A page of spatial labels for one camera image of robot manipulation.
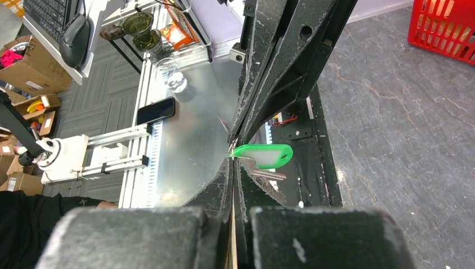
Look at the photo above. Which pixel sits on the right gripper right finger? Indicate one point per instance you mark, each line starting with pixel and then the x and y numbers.
pixel 313 237

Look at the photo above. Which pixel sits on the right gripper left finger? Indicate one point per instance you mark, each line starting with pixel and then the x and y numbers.
pixel 195 235

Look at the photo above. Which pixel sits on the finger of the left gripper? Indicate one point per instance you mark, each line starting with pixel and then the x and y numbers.
pixel 305 38
pixel 258 35

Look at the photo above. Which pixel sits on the green key tag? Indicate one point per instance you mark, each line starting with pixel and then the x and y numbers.
pixel 266 156

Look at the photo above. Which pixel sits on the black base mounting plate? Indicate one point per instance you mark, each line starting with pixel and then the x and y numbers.
pixel 311 178

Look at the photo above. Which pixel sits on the orange snack bag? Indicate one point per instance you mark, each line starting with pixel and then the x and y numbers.
pixel 176 36

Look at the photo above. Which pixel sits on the black smartphone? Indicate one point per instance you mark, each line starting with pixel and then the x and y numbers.
pixel 157 111

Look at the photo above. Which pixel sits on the red plastic shopping basket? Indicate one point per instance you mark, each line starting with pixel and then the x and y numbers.
pixel 444 27

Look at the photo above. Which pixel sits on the black computer mouse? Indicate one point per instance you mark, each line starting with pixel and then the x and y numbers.
pixel 75 40

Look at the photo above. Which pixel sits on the black keyboard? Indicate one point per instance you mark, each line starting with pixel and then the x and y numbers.
pixel 52 15

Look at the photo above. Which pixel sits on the brown cardboard box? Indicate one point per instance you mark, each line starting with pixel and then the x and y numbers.
pixel 28 66

